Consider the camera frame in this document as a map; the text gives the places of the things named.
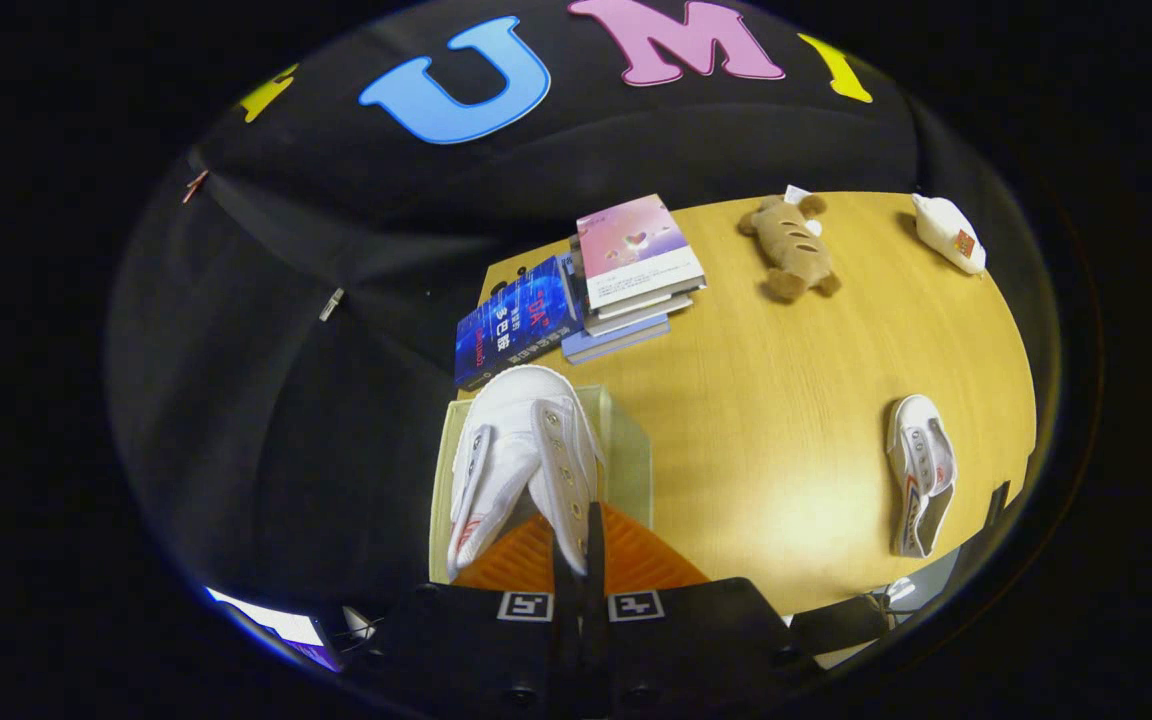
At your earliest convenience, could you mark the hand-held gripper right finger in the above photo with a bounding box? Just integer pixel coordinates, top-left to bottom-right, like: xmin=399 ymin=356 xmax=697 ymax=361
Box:
xmin=581 ymin=500 xmax=823 ymax=720

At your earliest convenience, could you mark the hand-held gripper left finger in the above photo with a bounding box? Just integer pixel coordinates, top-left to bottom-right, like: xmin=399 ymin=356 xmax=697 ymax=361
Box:
xmin=351 ymin=510 xmax=582 ymax=720

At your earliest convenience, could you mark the green fabric storage box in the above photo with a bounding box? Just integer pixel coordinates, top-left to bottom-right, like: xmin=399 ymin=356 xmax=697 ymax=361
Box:
xmin=428 ymin=384 xmax=655 ymax=587

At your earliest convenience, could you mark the white canvas shoe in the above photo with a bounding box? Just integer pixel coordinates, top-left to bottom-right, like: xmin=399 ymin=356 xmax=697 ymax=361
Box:
xmin=445 ymin=364 xmax=606 ymax=582
xmin=885 ymin=394 xmax=960 ymax=560

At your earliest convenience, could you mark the black rectangular block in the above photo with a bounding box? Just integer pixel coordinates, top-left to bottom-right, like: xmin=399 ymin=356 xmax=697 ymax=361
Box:
xmin=789 ymin=594 xmax=903 ymax=658

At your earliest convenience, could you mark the computer monitor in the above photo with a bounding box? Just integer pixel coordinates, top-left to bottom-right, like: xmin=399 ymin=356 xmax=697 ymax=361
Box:
xmin=205 ymin=586 xmax=343 ymax=674

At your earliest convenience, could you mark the black backdrop cloth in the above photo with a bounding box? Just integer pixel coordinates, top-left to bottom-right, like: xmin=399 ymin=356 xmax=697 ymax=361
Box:
xmin=106 ymin=0 xmax=1057 ymax=651

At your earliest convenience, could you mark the light blue book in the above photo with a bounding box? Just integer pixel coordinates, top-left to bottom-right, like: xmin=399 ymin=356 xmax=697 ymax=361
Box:
xmin=560 ymin=314 xmax=673 ymax=365

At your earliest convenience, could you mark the dark blue book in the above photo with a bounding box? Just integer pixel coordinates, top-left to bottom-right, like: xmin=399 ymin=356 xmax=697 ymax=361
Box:
xmin=452 ymin=254 xmax=586 ymax=392

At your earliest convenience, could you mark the pink cover book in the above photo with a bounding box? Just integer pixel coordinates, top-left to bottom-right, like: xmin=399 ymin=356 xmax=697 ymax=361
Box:
xmin=575 ymin=193 xmax=708 ymax=312

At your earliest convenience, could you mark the brown bread plush toy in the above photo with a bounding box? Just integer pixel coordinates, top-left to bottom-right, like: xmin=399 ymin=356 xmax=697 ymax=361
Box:
xmin=737 ymin=184 xmax=843 ymax=305

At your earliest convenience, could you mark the white plush toy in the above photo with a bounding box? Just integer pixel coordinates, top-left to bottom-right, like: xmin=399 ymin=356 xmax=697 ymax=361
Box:
xmin=910 ymin=191 xmax=988 ymax=277

